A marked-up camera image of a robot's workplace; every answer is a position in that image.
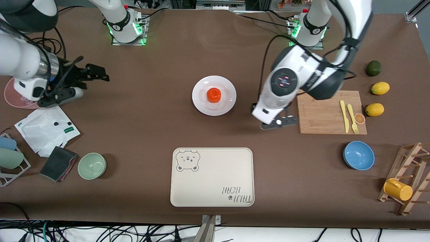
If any yellow lemon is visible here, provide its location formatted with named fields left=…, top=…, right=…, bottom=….
left=365, top=103, right=384, bottom=117
left=371, top=82, right=390, bottom=95

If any orange fruit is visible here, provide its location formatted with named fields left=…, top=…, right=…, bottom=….
left=206, top=87, right=222, bottom=103

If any black cable under table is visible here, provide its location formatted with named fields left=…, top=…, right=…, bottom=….
left=0, top=202, right=22, bottom=224

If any yellow mug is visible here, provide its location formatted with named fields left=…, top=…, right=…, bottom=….
left=383, top=178, right=413, bottom=201

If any white round plate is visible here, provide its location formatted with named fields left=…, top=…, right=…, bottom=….
left=192, top=75, right=237, bottom=117

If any dark grey folded cloth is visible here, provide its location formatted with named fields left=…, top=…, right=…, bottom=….
left=40, top=146, right=78, bottom=183

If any cream tray with bear print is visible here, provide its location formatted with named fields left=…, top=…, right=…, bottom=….
left=170, top=148, right=255, bottom=207

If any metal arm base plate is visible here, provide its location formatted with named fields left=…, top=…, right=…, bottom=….
left=111, top=14, right=149, bottom=46
left=288, top=18, right=325, bottom=50

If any yellow plastic knife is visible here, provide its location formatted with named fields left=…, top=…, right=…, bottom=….
left=340, top=100, right=350, bottom=134

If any blue bowl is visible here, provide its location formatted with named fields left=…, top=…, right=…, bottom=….
left=343, top=141, right=375, bottom=171

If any white wire cup rack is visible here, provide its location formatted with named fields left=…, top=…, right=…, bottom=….
left=0, top=133, right=31, bottom=187

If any yellow plastic fork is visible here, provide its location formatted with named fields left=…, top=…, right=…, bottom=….
left=347, top=104, right=359, bottom=134

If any dark green avocado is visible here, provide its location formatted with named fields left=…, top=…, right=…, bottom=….
left=366, top=60, right=382, bottom=77

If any wooden peg cup rack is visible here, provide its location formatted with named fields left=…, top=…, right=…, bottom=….
left=378, top=142, right=430, bottom=216

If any metal table mount bracket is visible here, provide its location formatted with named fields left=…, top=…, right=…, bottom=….
left=198, top=215, right=222, bottom=242

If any black looping cable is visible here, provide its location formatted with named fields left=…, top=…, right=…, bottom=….
left=50, top=6, right=86, bottom=59

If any wooden cutting board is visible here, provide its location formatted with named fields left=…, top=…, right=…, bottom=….
left=296, top=90, right=368, bottom=135

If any aluminium frame profile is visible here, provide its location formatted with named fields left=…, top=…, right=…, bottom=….
left=405, top=0, right=430, bottom=23

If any pale blue cup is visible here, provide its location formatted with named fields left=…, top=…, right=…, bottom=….
left=0, top=137, right=17, bottom=151

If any pink bowl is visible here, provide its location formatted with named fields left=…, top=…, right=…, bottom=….
left=4, top=77, right=40, bottom=110

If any pale green cup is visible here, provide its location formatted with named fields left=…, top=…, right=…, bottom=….
left=0, top=148, right=25, bottom=169

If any white plastic bag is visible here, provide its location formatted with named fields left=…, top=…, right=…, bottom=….
left=14, top=105, right=81, bottom=158

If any pale green bowl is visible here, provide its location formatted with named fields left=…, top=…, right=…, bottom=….
left=78, top=153, right=107, bottom=180

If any black base power cable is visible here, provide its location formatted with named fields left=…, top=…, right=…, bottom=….
left=234, top=12, right=296, bottom=31

